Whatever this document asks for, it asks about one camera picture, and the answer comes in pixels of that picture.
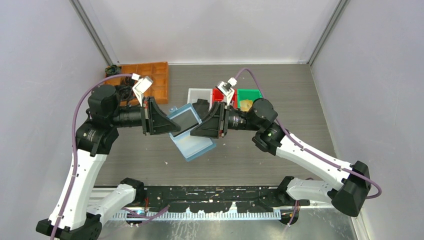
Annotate gold cards in green bin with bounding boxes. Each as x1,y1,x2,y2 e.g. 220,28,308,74
238,99,253,112

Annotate orange compartment tray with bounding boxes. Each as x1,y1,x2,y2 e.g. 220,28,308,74
104,61,169,105

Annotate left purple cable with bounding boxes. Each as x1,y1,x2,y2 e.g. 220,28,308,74
48,73,170,240

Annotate purple cable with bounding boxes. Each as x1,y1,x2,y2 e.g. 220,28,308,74
233,67,383,227
48,73,170,240

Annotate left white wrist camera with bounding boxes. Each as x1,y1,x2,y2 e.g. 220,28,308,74
130,73,153,106

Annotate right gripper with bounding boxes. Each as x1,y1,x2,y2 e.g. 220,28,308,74
190,100,262,139

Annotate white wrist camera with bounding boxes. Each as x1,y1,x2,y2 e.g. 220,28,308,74
216,77,238,106
130,73,153,106

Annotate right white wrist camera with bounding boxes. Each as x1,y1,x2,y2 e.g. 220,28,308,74
216,77,238,106

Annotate black cable coil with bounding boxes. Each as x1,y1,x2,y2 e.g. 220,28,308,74
115,84,135,102

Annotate green plastic bin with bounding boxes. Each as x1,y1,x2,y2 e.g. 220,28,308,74
237,88,263,109

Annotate red plastic bin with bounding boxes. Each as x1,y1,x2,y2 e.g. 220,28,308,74
212,88,238,109

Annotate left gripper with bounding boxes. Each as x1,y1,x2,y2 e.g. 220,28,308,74
108,95,181,136

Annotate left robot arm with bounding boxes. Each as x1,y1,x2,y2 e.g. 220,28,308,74
35,84,181,240

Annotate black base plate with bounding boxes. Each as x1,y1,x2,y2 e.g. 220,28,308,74
125,185,295,214

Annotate dark cable bundle top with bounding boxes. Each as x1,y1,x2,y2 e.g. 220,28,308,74
104,65,122,77

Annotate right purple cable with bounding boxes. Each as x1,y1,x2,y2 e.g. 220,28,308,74
233,67,383,227

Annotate aluminium rail frame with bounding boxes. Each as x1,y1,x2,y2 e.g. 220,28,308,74
61,186,364,222

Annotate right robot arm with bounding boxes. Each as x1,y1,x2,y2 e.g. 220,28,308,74
190,98,372,217

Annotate blue leather card holder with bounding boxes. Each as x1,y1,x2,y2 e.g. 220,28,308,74
167,103,217,162

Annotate white plastic bin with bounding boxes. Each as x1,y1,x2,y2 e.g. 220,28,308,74
186,88,213,109

